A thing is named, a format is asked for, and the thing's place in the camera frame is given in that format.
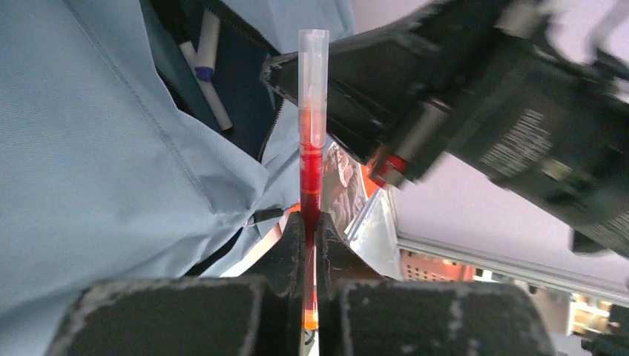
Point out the orange Good Morning book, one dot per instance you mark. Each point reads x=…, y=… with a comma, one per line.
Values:
x=331, y=182

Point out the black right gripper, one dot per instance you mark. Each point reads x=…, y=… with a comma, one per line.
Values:
x=481, y=81

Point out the blue student backpack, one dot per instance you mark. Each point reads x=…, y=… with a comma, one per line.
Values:
x=112, y=163

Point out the purple capped white marker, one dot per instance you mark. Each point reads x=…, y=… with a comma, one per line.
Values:
x=202, y=64

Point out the right aluminium frame post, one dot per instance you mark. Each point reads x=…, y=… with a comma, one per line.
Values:
x=553, y=266

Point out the red pen clear cap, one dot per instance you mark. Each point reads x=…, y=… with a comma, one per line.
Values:
x=313, y=56

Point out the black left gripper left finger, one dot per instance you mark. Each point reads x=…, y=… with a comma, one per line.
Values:
x=256, y=313

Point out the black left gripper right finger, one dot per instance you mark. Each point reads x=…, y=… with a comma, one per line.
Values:
x=362, y=312

